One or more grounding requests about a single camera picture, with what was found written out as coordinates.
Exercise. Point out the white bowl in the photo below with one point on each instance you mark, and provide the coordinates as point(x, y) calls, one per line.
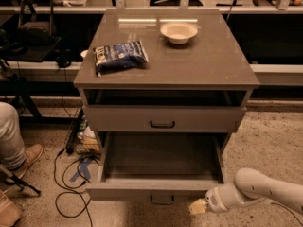
point(178, 32)

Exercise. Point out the black headphones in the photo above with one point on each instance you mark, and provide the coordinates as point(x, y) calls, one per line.
point(63, 58)

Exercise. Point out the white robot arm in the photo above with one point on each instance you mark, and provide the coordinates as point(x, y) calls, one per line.
point(249, 188)

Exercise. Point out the wire basket with items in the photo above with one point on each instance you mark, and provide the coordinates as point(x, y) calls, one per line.
point(80, 139)

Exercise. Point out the black bag on shelf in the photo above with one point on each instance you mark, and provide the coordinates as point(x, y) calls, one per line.
point(34, 32)

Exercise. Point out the tan shoe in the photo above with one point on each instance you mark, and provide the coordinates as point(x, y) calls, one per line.
point(28, 160)
point(9, 212)

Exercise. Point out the black tripod leg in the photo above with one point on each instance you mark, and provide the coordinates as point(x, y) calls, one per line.
point(19, 182)

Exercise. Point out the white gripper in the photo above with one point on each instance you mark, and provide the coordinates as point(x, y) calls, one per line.
point(213, 198)

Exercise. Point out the grey drawer cabinet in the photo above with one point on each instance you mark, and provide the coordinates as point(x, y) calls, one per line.
point(209, 70)

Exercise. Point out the blue chip bag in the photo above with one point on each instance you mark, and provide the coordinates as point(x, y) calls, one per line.
point(119, 56)

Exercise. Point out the top drawer with black handle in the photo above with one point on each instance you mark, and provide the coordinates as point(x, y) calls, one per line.
point(164, 118)

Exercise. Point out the person's leg in beige trousers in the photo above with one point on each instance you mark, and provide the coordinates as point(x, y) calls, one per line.
point(12, 148)

